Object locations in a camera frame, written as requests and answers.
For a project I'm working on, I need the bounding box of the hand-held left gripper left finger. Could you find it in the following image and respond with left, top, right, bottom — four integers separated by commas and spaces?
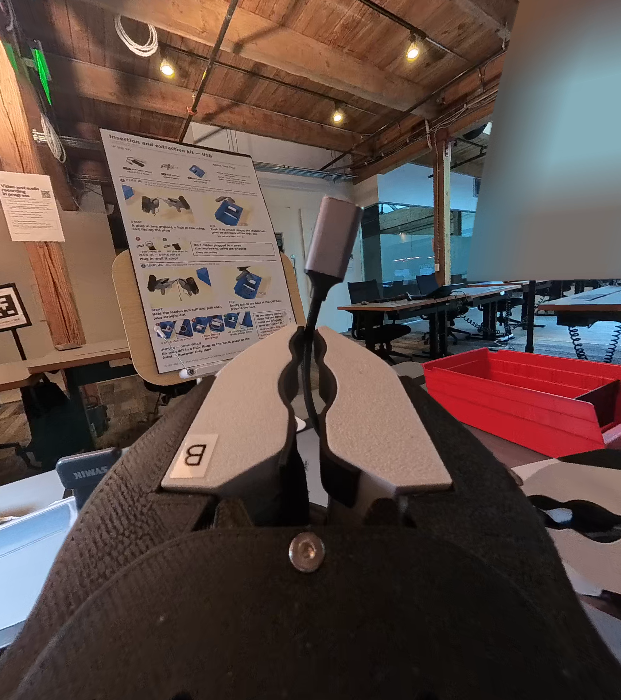
160, 325, 312, 527

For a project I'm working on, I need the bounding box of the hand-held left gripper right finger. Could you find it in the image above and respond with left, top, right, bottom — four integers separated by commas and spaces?
313, 326, 454, 510

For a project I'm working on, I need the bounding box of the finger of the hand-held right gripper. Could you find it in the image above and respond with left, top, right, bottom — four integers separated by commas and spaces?
529, 509, 621, 599
510, 456, 621, 534

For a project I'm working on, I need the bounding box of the grey plug usb cable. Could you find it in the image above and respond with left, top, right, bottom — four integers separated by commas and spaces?
304, 197, 365, 438

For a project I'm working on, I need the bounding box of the red plastic bin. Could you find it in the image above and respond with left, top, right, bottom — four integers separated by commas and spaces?
422, 347, 621, 459

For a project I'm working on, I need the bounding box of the black office chair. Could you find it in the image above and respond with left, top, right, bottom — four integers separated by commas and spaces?
415, 273, 473, 343
348, 280, 413, 365

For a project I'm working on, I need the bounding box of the long office desk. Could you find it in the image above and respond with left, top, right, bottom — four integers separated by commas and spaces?
537, 283, 621, 368
338, 281, 536, 357

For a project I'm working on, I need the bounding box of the dark grey box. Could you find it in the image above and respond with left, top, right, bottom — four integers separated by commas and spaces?
56, 447, 123, 510

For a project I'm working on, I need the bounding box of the wooden top desk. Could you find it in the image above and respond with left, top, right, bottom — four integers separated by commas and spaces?
0, 339, 132, 455

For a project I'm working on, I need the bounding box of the printed instruction sheet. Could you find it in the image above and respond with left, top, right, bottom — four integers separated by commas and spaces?
100, 128, 296, 376

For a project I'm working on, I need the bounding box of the black square marker sign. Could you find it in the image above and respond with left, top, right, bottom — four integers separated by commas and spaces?
0, 283, 33, 362

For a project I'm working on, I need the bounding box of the pale blue bin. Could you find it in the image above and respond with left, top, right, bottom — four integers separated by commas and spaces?
0, 495, 79, 666

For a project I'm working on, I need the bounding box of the white paper notice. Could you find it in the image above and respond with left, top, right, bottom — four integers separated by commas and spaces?
0, 170, 66, 243

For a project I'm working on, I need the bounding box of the thick wooden pillar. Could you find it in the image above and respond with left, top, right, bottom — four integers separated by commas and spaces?
0, 0, 88, 351

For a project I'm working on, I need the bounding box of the green exit sign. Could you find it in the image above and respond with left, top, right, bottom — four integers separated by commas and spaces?
7, 44, 54, 108

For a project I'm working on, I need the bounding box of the black coiled cable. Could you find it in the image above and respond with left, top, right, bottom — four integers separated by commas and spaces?
567, 322, 621, 362

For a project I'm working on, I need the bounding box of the slim wooden post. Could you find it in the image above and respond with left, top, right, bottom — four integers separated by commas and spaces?
432, 137, 452, 286

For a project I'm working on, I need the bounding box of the white cable coil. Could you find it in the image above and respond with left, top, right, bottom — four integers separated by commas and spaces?
113, 13, 159, 59

